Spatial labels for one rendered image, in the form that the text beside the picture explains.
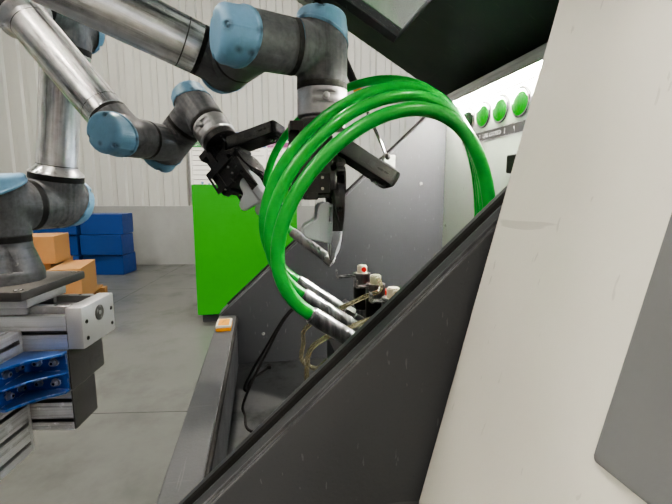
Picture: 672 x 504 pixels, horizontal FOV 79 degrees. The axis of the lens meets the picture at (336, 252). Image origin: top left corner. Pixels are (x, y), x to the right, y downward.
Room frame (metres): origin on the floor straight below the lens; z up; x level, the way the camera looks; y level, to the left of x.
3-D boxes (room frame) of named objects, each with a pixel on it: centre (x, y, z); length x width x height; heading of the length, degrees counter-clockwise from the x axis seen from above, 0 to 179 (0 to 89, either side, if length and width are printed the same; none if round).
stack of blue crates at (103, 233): (6.22, 3.80, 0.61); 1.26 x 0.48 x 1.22; 93
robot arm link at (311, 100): (0.64, 0.02, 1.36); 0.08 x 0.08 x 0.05
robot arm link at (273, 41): (0.60, 0.12, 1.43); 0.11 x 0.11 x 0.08; 31
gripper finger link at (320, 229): (0.63, 0.02, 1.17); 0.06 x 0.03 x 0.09; 100
